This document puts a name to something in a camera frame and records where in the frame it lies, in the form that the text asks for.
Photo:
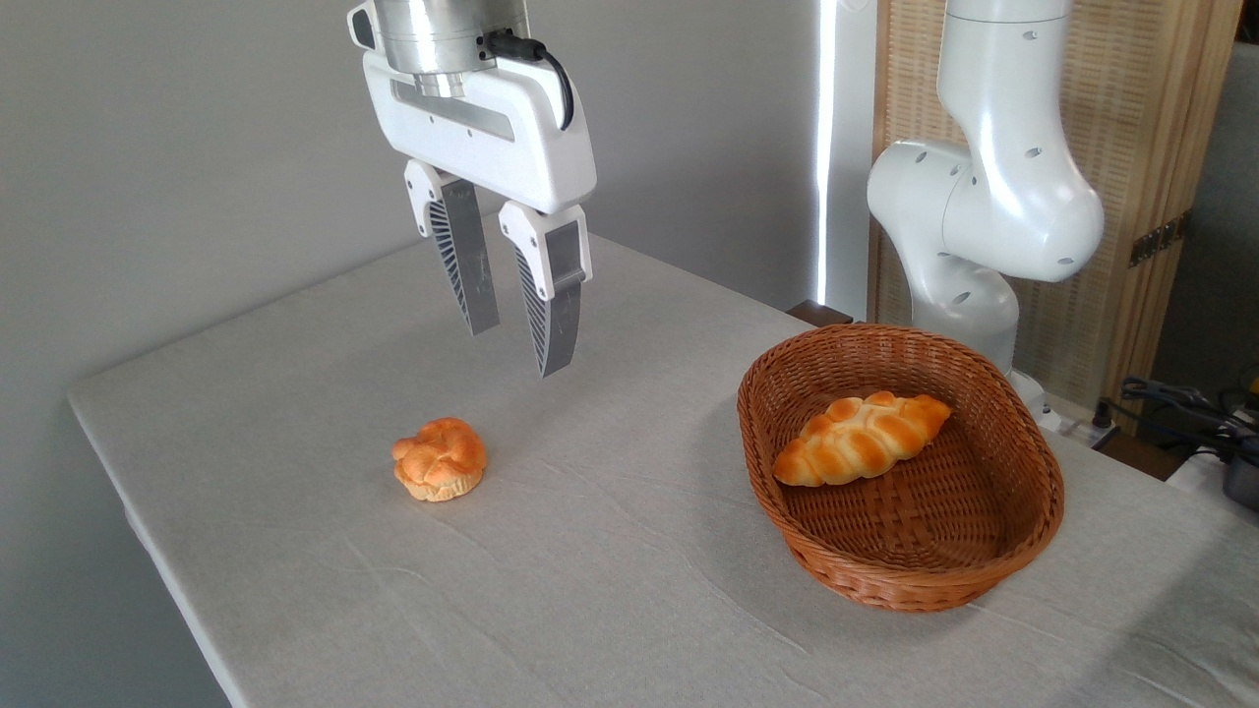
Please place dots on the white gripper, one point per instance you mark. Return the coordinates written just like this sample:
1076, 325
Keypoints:
492, 128

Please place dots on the long braided bread loaf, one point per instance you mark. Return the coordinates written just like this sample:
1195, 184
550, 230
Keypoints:
861, 440

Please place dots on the round knotted bread bun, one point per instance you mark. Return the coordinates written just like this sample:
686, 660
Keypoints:
440, 459

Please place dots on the light grey tablecloth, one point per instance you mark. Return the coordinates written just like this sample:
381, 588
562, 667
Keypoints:
590, 590

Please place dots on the brown oval wicker basket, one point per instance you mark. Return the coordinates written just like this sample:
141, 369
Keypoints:
915, 560

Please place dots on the wooden woven folding screen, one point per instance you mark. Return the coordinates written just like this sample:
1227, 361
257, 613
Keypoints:
1131, 118

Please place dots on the dark metal screen hinge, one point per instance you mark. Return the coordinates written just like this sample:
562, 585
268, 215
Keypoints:
1157, 242

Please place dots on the dark grey box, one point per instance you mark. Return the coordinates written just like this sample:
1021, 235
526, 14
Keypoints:
1242, 482

